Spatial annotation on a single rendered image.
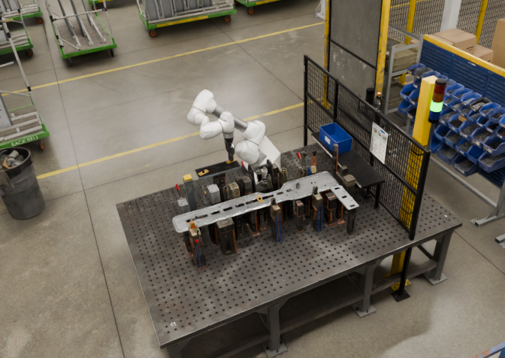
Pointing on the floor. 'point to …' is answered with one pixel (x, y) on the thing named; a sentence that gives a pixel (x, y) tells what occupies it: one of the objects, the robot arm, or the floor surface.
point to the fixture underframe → (270, 337)
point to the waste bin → (19, 183)
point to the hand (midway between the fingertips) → (231, 156)
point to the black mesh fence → (367, 149)
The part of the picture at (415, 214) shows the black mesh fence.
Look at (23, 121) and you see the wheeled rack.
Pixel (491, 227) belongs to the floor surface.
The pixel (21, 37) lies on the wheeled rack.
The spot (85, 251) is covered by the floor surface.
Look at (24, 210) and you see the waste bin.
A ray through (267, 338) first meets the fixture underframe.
